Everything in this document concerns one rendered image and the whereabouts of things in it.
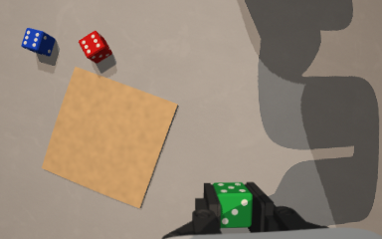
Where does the green die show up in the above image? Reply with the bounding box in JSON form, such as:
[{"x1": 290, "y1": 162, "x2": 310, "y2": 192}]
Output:
[{"x1": 213, "y1": 182, "x2": 253, "y2": 228}]

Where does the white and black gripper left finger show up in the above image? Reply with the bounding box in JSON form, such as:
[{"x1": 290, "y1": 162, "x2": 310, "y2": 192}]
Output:
[{"x1": 162, "y1": 183, "x2": 222, "y2": 239}]

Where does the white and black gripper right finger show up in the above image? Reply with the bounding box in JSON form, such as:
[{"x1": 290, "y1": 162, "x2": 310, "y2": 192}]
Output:
[{"x1": 244, "y1": 182, "x2": 329, "y2": 233}]

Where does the tan square mat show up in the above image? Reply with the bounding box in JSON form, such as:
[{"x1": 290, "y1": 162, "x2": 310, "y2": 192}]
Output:
[{"x1": 42, "y1": 67, "x2": 178, "y2": 208}]

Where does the blue die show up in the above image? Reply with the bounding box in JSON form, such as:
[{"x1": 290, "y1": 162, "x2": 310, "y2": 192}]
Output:
[{"x1": 22, "y1": 28, "x2": 56, "y2": 57}]

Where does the red die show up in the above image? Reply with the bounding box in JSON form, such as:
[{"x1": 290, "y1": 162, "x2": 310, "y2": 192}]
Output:
[{"x1": 79, "y1": 31, "x2": 112, "y2": 63}]

